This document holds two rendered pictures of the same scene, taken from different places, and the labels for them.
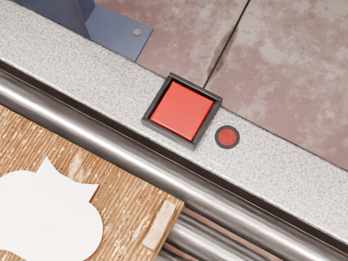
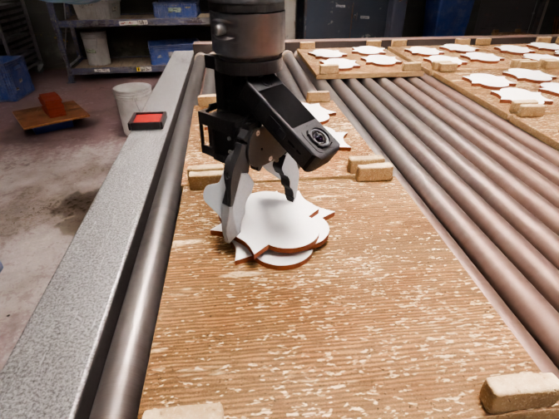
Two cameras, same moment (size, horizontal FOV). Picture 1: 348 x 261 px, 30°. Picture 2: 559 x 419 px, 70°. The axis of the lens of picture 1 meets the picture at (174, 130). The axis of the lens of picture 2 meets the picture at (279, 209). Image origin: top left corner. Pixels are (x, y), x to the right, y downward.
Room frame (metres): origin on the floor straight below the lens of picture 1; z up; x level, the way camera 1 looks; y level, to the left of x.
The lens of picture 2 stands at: (0.64, 0.87, 1.25)
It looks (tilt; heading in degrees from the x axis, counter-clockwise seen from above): 32 degrees down; 230
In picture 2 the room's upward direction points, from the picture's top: straight up
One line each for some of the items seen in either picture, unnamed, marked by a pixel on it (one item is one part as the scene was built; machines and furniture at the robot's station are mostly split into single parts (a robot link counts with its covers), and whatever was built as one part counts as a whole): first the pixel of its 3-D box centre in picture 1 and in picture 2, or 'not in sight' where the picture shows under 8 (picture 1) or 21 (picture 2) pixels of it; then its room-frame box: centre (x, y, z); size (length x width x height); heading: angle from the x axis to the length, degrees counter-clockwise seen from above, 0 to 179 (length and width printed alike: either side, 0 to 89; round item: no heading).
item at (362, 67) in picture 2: not in sight; (353, 56); (-0.53, -0.10, 0.94); 0.41 x 0.35 x 0.04; 56
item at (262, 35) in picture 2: not in sight; (245, 35); (0.38, 0.51, 1.18); 0.08 x 0.08 x 0.05
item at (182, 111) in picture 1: (182, 111); (148, 120); (0.29, -0.01, 0.92); 0.06 x 0.06 x 0.01; 56
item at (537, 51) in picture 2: not in sight; (544, 52); (-1.14, 0.31, 0.94); 0.41 x 0.35 x 0.04; 56
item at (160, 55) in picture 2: not in sight; (175, 51); (-1.75, -3.95, 0.25); 0.62 x 0.42 x 0.22; 157
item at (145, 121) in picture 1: (182, 111); (148, 120); (0.29, -0.01, 0.92); 0.08 x 0.08 x 0.02; 56
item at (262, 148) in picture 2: not in sight; (245, 110); (0.38, 0.50, 1.10); 0.09 x 0.08 x 0.12; 99
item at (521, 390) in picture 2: not in sight; (520, 391); (0.37, 0.85, 0.95); 0.06 x 0.02 x 0.03; 146
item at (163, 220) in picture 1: (160, 226); (210, 100); (0.15, 0.02, 0.95); 0.06 x 0.02 x 0.03; 147
